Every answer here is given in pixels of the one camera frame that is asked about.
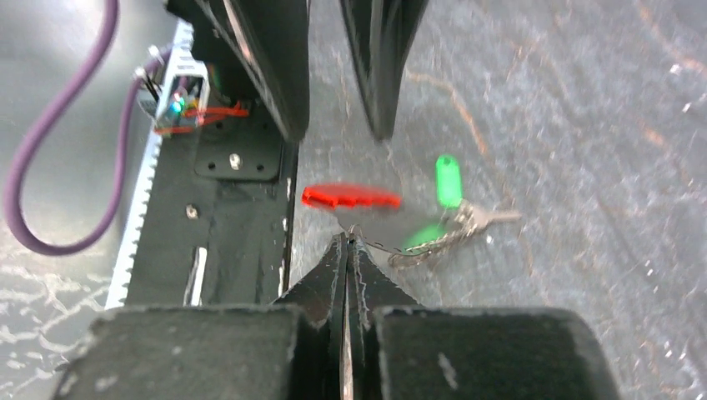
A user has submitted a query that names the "key with green tag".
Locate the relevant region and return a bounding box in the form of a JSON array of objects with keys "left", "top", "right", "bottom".
[{"left": 404, "top": 154, "right": 521, "bottom": 253}]

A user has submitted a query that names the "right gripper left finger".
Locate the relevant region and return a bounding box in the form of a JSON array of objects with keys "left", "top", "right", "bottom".
[{"left": 53, "top": 234, "right": 347, "bottom": 399}]

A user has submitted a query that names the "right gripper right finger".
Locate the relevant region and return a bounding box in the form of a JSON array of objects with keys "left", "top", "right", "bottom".
[{"left": 346, "top": 235, "right": 619, "bottom": 399}]

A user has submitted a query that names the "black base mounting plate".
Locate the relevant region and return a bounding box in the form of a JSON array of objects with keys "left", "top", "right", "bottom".
[{"left": 126, "top": 104, "right": 298, "bottom": 305}]

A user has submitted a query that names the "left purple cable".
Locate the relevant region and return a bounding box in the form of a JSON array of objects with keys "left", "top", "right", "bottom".
[{"left": 2, "top": 0, "right": 167, "bottom": 258}]

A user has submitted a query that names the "white slotted cable duct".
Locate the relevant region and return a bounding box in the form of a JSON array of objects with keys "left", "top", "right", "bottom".
[{"left": 104, "top": 19, "right": 193, "bottom": 311}]

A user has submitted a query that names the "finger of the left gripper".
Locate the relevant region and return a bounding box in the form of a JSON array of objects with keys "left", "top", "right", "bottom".
[
  {"left": 339, "top": 0, "right": 429, "bottom": 141},
  {"left": 193, "top": 0, "right": 310, "bottom": 143}
]

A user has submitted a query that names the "metal key holder red handle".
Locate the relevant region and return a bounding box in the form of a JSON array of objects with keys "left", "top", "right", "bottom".
[{"left": 301, "top": 182, "right": 482, "bottom": 400}]

